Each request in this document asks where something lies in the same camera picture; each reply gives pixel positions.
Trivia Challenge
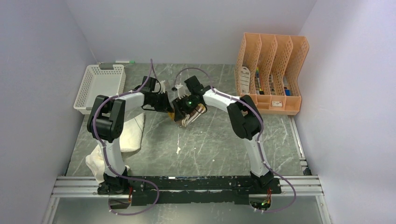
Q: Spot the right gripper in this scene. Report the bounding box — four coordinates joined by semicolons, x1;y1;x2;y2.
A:
173;94;198;122

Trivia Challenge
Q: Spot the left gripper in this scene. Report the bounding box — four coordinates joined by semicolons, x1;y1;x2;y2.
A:
150;91;174;114

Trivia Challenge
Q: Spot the cream white towel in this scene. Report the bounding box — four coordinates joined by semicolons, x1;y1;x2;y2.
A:
85;113;145;184

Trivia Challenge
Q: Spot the yellow brown bear towel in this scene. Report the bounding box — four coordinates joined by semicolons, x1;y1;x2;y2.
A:
167;104;207;127

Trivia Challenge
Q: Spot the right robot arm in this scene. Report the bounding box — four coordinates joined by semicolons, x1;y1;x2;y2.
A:
170;76;274;193

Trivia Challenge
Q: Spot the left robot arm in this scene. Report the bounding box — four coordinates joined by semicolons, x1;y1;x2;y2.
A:
87;76;172;195

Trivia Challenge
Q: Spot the white plastic basket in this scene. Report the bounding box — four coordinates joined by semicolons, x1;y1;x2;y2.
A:
73;64;126;115

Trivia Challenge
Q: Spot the orange file organizer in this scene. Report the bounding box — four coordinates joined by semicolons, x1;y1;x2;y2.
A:
234;33;309;116

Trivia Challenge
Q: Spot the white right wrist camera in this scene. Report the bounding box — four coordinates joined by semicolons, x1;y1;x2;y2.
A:
172;84;187;99

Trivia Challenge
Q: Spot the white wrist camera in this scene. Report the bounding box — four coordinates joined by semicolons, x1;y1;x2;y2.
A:
158;80;169;93
172;84;187;99

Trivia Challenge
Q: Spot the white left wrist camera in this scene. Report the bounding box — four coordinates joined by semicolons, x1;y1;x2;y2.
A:
158;80;169;93

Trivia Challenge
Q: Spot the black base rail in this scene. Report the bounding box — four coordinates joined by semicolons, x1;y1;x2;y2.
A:
97;174;281;206

